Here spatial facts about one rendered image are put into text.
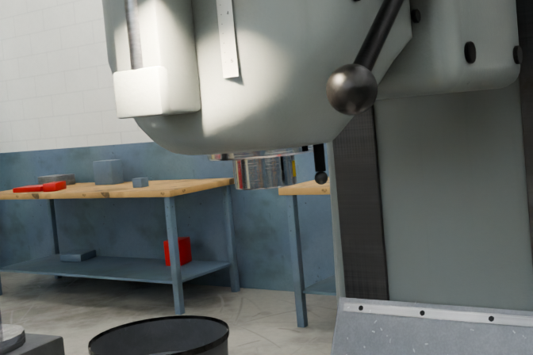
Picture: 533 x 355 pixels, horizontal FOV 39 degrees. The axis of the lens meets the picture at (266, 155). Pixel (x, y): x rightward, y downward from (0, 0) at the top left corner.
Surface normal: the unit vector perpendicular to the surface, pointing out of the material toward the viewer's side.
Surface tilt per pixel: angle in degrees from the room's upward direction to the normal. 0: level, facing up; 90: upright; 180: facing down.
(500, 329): 64
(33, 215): 90
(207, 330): 86
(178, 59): 90
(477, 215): 90
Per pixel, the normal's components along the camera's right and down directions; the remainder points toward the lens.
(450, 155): -0.57, 0.09
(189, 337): -0.27, 0.01
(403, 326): -0.54, -0.36
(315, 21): 0.45, 0.00
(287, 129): 0.39, 0.70
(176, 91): 0.82, -0.04
